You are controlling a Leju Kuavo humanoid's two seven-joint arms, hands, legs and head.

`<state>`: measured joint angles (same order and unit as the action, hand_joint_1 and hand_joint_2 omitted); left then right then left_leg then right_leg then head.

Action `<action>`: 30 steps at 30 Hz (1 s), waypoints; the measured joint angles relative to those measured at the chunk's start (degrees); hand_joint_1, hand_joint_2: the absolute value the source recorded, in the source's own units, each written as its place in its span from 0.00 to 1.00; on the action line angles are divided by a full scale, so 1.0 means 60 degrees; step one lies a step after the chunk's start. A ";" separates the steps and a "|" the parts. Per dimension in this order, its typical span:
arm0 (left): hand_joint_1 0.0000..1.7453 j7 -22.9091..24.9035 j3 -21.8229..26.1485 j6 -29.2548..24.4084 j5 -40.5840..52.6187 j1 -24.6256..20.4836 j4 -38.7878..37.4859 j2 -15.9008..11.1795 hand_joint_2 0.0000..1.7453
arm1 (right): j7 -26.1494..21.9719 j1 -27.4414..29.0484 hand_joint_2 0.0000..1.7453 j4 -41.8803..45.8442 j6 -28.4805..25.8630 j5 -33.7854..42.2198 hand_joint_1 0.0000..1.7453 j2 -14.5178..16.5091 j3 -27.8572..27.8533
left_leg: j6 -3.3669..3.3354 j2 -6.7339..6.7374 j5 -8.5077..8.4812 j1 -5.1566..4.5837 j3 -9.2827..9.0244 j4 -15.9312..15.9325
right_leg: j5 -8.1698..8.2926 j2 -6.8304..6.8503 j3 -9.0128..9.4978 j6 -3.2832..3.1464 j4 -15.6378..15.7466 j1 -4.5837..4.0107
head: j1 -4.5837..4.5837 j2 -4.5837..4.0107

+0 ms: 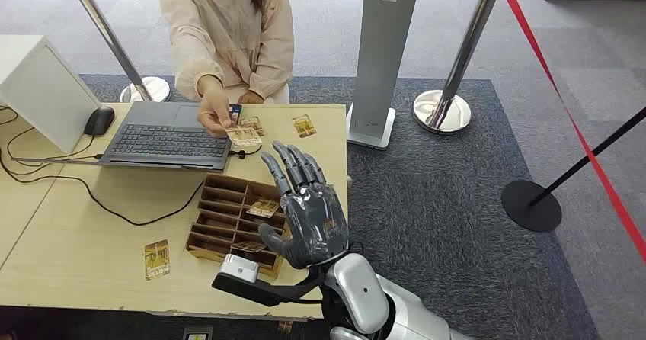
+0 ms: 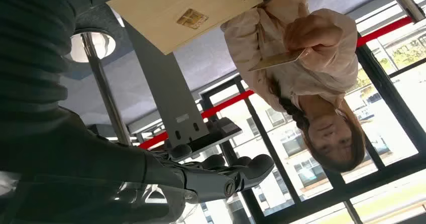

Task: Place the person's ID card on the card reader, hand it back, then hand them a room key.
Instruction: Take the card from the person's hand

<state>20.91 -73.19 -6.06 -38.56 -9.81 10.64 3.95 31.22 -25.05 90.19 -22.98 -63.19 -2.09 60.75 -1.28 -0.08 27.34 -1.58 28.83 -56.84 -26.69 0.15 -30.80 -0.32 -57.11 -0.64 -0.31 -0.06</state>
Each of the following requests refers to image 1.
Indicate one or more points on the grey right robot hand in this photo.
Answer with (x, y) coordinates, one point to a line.
(313, 226)

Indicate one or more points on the person's left hand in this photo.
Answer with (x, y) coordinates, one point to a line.
(251, 98)

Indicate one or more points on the person's right hand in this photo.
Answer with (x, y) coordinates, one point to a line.
(214, 108)

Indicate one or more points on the gold patterned ID card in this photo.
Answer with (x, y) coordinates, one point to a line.
(244, 136)

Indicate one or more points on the black computer mouse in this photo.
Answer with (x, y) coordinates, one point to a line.
(99, 121)

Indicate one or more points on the clear plastic hand cover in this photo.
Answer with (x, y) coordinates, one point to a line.
(318, 216)

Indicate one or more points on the person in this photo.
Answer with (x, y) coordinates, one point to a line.
(227, 34)

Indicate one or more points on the wooden card organizer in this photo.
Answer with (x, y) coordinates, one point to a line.
(222, 221)

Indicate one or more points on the dark grey laptop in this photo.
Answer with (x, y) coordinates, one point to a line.
(166, 143)

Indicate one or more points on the grey kiosk stand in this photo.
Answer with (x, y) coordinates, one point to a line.
(383, 50)

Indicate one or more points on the floor socket plate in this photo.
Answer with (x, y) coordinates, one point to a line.
(198, 333)

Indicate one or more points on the white box cabinet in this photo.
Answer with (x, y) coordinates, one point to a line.
(45, 90)

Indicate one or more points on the black stanchion with round base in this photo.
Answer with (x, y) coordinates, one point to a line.
(530, 206)

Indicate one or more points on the red barrier belt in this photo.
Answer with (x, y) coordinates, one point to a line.
(608, 186)

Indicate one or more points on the chrome stanchion post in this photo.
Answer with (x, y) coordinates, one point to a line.
(454, 118)
(159, 89)

